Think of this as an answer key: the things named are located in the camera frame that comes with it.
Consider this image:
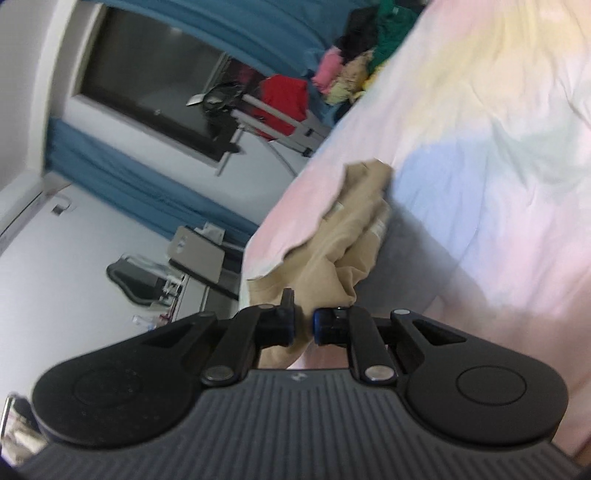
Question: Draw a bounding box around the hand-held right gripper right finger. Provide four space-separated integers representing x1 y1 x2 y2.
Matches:
311 305 468 386

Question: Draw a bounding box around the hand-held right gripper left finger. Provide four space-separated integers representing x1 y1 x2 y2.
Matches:
141 288 301 387

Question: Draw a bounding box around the tan hoodie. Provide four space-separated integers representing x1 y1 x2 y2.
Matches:
247 159 394 370

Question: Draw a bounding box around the white desk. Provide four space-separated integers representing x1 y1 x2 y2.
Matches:
159 272 241 324

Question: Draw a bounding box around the white backed chair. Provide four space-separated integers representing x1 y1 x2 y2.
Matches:
166 224 245 301

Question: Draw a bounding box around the wavy framed mirror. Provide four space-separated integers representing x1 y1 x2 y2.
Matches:
106 256 169 306

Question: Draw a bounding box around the narrow blue curtain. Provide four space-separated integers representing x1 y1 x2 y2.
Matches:
48 117 259 241

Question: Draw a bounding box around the garment steamer stand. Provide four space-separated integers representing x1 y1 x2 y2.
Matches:
187 80 331 176

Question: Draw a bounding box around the teal blue cloth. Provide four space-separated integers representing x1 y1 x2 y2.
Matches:
307 69 356 123

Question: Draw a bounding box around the pastel bedsheet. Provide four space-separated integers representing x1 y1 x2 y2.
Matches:
240 0 591 462

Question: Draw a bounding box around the red garment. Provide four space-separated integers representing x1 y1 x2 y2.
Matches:
261 74 310 139

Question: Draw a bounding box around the yellow garment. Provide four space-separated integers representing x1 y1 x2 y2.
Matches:
353 76 382 100

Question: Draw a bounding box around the beige patterned garment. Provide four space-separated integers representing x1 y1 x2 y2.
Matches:
330 51 375 104

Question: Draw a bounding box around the pink garment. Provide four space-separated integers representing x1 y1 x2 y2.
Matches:
311 48 345 90

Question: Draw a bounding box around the dark window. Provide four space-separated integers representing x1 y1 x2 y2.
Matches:
69 4 241 162

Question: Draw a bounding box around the white air conditioner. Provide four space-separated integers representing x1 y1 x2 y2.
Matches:
0 173 72 250

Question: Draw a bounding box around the black garment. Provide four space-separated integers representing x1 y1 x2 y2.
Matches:
335 4 379 58

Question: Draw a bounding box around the wide blue curtain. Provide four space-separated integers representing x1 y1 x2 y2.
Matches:
83 0 365 107

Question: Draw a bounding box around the green garment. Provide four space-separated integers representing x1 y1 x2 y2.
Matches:
367 0 421 72

